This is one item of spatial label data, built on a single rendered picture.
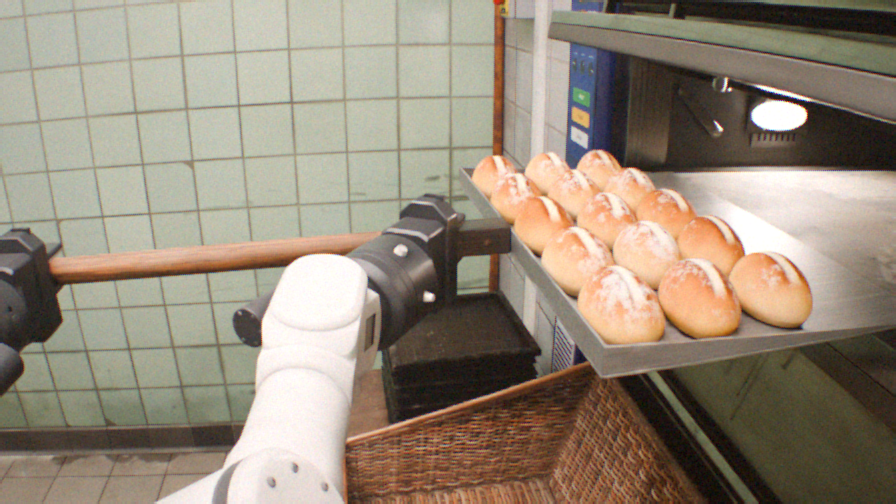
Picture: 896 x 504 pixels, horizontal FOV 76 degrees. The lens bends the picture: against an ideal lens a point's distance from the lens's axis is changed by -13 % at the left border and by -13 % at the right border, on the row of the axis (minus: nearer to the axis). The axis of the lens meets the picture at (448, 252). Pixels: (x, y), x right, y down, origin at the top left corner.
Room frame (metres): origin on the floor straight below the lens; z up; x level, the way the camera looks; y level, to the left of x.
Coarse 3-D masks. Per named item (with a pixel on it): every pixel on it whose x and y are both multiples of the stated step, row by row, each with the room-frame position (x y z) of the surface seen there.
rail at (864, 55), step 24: (576, 24) 0.91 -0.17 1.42; (600, 24) 0.82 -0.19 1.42; (624, 24) 0.75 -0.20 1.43; (648, 24) 0.69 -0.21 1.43; (672, 24) 0.63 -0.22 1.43; (696, 24) 0.59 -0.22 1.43; (720, 24) 0.55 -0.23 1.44; (744, 48) 0.51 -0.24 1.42; (768, 48) 0.47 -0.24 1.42; (792, 48) 0.44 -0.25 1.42; (816, 48) 0.42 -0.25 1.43; (840, 48) 0.40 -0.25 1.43; (864, 48) 0.37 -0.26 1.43; (888, 48) 0.35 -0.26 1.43; (888, 72) 0.35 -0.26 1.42
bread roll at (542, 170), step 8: (536, 160) 0.91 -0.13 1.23; (544, 160) 0.89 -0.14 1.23; (552, 160) 0.89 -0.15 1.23; (560, 160) 0.89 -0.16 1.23; (528, 168) 0.91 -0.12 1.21; (536, 168) 0.89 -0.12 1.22; (544, 168) 0.88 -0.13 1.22; (552, 168) 0.88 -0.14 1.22; (560, 168) 0.88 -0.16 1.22; (568, 168) 0.89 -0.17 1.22; (528, 176) 0.90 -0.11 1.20; (536, 176) 0.89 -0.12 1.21; (544, 176) 0.88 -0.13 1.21; (552, 176) 0.87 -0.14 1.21; (536, 184) 0.88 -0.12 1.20; (544, 184) 0.87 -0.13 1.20; (544, 192) 0.87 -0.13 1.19
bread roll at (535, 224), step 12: (528, 204) 0.70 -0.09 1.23; (540, 204) 0.68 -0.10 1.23; (552, 204) 0.68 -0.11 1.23; (528, 216) 0.68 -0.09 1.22; (540, 216) 0.66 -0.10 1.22; (552, 216) 0.66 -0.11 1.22; (564, 216) 0.67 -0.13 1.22; (516, 228) 0.69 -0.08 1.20; (528, 228) 0.67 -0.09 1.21; (540, 228) 0.65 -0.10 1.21; (552, 228) 0.65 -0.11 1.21; (528, 240) 0.66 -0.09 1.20; (540, 240) 0.65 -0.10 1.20; (540, 252) 0.65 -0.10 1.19
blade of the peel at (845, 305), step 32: (480, 192) 0.82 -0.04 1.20; (704, 192) 0.90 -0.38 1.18; (576, 224) 0.76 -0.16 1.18; (736, 224) 0.76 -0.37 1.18; (768, 224) 0.76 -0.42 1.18; (512, 256) 0.66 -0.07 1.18; (800, 256) 0.65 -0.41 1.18; (544, 288) 0.56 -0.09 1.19; (832, 288) 0.56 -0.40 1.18; (864, 288) 0.55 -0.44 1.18; (576, 320) 0.47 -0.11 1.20; (832, 320) 0.49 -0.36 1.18; (864, 320) 0.49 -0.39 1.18; (608, 352) 0.42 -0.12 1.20; (640, 352) 0.42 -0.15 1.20; (672, 352) 0.43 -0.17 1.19; (704, 352) 0.43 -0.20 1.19; (736, 352) 0.44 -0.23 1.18
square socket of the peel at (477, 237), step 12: (468, 228) 0.66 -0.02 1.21; (480, 228) 0.66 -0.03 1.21; (492, 228) 0.67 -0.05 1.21; (504, 228) 0.67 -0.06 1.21; (468, 240) 0.66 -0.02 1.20; (480, 240) 0.66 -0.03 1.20; (492, 240) 0.67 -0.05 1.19; (504, 240) 0.67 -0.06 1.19; (468, 252) 0.66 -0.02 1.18; (480, 252) 0.66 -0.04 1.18; (492, 252) 0.67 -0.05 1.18; (504, 252) 0.67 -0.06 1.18
